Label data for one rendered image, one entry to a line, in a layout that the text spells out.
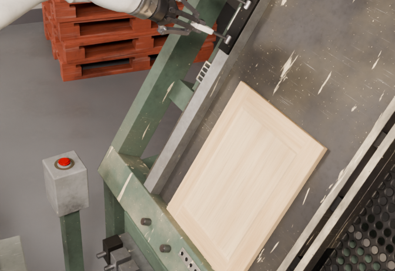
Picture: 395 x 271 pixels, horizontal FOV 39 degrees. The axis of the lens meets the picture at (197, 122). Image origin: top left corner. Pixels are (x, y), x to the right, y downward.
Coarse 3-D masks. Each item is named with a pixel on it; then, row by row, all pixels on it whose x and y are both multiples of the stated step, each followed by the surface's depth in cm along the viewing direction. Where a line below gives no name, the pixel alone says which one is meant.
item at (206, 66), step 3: (207, 63) 180; (210, 63) 178; (204, 66) 179; (207, 66) 180; (201, 69) 180; (204, 69) 180; (207, 69) 178; (201, 72) 180; (204, 72) 179; (198, 75) 180; (201, 75) 180; (204, 75) 182; (198, 78) 181; (201, 78) 182; (201, 81) 180
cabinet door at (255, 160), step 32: (256, 96) 162; (224, 128) 169; (256, 128) 160; (288, 128) 152; (224, 160) 167; (256, 160) 158; (288, 160) 150; (192, 192) 174; (224, 192) 165; (256, 192) 156; (288, 192) 148; (192, 224) 171; (224, 224) 162; (256, 224) 154; (224, 256) 160; (256, 256) 154
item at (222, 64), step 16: (256, 16) 168; (240, 48) 172; (224, 64) 172; (208, 80) 175; (224, 80) 175; (208, 96) 176; (192, 112) 178; (176, 128) 182; (192, 128) 179; (176, 144) 180; (160, 160) 184; (176, 160) 183; (160, 176) 183
